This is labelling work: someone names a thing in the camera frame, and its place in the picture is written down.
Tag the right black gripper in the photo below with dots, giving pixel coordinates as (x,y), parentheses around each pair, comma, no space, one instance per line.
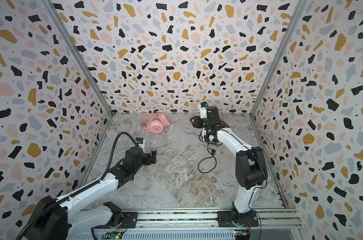
(196,121)

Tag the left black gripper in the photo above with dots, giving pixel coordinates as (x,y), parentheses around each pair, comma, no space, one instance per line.
(148,160)

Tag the white black headphones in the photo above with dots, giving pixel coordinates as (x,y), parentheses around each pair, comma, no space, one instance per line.
(205,136)

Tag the pink headphones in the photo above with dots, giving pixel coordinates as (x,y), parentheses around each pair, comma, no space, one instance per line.
(153,123)

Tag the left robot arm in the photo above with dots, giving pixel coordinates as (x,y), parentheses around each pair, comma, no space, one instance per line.
(63,217)

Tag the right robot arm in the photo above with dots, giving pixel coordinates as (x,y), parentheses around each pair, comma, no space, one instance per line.
(250,166)

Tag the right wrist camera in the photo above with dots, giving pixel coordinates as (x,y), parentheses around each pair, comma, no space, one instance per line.
(203,110)

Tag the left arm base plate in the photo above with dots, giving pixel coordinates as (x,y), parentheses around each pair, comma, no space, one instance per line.
(126,220)

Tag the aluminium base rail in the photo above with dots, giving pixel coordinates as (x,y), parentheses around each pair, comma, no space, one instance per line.
(201,224)

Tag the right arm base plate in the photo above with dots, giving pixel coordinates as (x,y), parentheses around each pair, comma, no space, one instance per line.
(232,218)

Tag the right corner aluminium post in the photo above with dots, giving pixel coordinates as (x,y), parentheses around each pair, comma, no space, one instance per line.
(280,52)

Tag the corner aluminium post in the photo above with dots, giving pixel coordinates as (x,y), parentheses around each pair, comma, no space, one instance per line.
(52,13)
(280,52)

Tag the left corner aluminium post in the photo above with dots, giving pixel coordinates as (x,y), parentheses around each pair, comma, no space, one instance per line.
(52,13)

